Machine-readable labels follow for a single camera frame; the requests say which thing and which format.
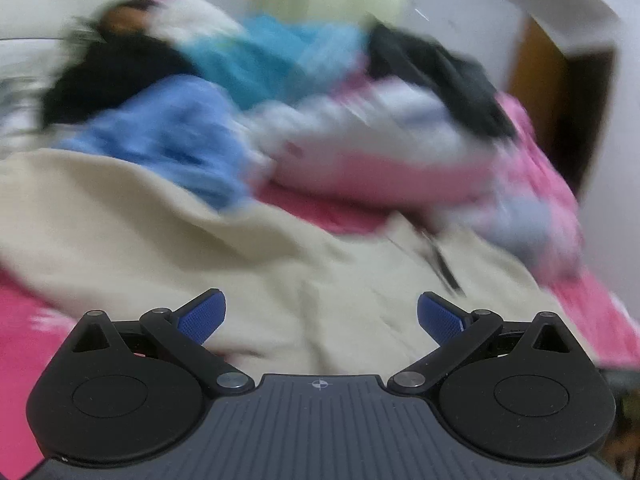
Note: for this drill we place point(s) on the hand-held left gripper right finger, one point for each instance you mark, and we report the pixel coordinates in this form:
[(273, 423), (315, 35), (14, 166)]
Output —
[(440, 317)]

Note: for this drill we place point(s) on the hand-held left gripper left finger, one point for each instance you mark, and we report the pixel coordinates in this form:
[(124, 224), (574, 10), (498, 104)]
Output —
[(202, 315)]

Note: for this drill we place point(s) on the beige zip hoodie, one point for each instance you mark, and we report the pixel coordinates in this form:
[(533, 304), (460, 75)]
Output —
[(150, 240)]

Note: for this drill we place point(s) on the pink floral blanket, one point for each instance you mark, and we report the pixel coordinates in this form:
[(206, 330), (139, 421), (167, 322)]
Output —
[(325, 210)]

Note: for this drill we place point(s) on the pink white teal printed duvet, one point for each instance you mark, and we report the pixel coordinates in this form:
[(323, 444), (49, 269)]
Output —
[(375, 170)]

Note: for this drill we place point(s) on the light blue garment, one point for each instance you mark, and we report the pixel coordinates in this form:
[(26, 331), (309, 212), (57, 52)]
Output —
[(165, 130)]

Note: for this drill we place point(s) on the dark grey garment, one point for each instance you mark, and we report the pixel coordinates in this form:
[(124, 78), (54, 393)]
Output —
[(450, 85)]

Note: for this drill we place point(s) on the brown wooden door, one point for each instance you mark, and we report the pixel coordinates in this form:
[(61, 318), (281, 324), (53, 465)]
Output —
[(565, 110)]

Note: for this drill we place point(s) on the black garment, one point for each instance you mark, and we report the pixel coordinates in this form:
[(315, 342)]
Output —
[(110, 80)]

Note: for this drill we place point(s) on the pink white padded headboard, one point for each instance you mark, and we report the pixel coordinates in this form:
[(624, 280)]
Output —
[(30, 20)]

